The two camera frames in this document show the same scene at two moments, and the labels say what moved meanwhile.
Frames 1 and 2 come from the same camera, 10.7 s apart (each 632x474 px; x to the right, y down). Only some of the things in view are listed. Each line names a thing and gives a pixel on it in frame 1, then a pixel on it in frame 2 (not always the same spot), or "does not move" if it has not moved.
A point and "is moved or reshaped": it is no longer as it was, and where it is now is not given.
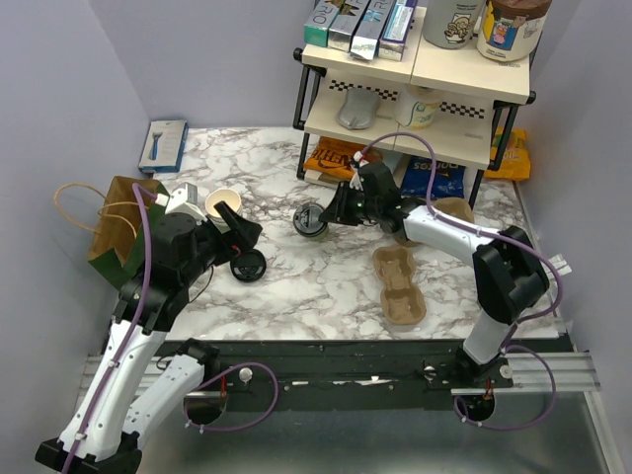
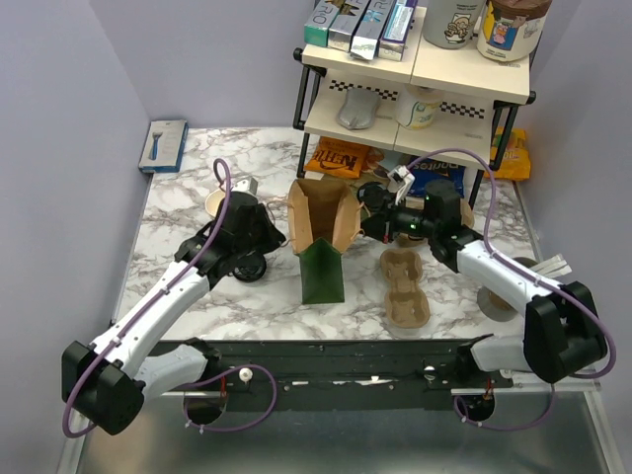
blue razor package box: [164, 146] does not move
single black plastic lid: [306, 219] is moved or reshaped
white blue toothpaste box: [396, 30] does not move
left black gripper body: [212, 246] → [261, 239]
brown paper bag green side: [119, 238] → [325, 222]
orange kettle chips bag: [333, 156] does not move
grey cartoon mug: [449, 24] does not move
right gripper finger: [334, 215] → [383, 209]
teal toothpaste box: [319, 22] does not move
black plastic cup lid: [248, 266] does not move
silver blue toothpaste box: [365, 36] does not move
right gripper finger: [342, 203] → [373, 226]
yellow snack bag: [515, 162] does not move
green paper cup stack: [216, 197] does not move
